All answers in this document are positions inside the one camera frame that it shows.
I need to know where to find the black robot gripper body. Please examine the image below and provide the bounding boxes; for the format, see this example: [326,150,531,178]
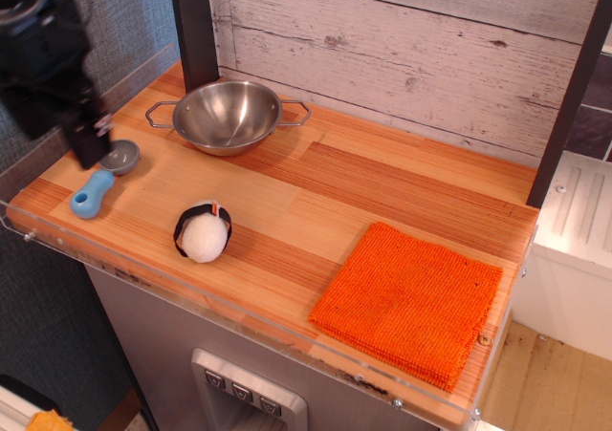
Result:
[1,0,110,138]

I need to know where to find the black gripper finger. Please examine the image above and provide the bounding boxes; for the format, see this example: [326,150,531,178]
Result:
[64,115,112,169]

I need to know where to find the blue handled grey scoop spoon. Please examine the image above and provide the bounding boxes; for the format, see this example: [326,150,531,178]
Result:
[70,140,141,219]

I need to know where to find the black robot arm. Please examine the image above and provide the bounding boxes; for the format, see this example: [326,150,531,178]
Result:
[1,0,111,169]

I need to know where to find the clear acrylic table guard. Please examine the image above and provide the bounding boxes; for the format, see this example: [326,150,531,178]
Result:
[1,63,533,430]

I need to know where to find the white plush ball black band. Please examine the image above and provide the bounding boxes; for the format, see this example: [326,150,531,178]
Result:
[173,200,232,264]

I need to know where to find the yellow object bottom left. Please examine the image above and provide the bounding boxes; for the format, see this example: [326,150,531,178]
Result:
[25,410,75,431]

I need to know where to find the silver toy fridge dispenser panel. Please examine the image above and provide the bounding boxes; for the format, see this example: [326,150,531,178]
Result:
[191,348,309,430]

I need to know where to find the orange knitted cloth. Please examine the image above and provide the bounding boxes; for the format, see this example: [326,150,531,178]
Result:
[309,222,503,392]

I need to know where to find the white cabinet at right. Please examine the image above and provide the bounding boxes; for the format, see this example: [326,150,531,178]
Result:
[511,152,611,359]

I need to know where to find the stainless steel bowl with handles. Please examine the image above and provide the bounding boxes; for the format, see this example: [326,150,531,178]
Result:
[145,80,312,157]

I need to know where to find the dark right upright post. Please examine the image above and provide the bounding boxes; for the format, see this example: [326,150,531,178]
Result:
[526,0,611,208]

